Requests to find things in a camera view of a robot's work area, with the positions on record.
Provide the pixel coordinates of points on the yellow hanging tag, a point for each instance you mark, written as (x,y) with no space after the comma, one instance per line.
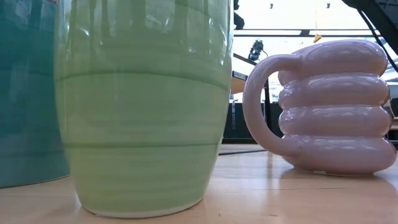
(317,38)

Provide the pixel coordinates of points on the light green mug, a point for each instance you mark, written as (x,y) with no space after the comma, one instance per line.
(143,109)

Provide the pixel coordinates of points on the black cabinet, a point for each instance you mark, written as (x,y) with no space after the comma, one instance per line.
(242,124)

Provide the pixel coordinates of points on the lilac ribbed bubble mug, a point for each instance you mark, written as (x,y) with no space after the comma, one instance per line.
(335,124)

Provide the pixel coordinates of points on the teal mug white interior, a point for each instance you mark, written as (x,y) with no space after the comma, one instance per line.
(28,109)

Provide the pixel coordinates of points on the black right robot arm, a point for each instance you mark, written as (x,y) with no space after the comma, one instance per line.
(385,25)

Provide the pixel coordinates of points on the black horizontal beam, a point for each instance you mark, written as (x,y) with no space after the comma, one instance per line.
(280,32)

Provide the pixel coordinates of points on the black camera on stand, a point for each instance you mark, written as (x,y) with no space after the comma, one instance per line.
(256,49)

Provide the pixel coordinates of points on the wooden desk black legs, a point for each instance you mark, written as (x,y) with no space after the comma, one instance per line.
(237,84)

